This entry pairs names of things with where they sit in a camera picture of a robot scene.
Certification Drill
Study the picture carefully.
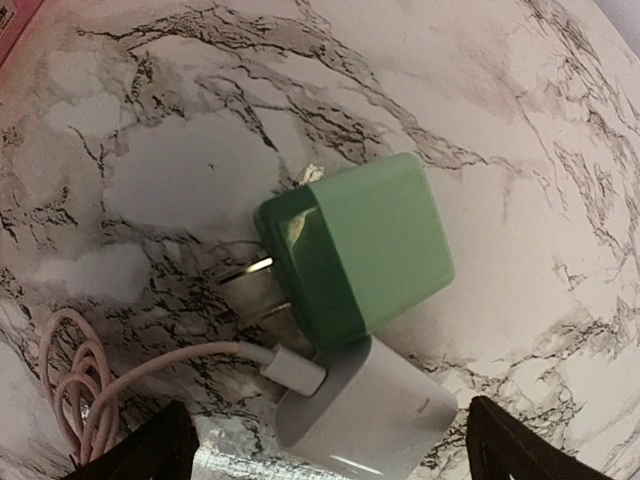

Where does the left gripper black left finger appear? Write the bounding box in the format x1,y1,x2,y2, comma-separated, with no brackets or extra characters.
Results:
63,401,199,480

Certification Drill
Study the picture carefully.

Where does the pink triangular power strip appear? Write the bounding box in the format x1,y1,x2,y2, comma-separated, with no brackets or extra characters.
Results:
0,0,43,65

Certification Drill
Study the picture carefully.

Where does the white small charger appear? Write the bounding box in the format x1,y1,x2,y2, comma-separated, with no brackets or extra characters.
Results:
275,336,458,479

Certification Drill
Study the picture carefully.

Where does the pink charging cable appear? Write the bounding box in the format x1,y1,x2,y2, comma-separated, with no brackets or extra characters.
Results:
38,307,326,466

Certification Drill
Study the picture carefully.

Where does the green grey plug adapter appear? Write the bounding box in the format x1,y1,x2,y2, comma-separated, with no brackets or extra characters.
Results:
219,153,455,350

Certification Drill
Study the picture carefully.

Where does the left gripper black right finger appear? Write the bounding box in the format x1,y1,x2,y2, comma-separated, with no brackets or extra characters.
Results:
467,396,609,480

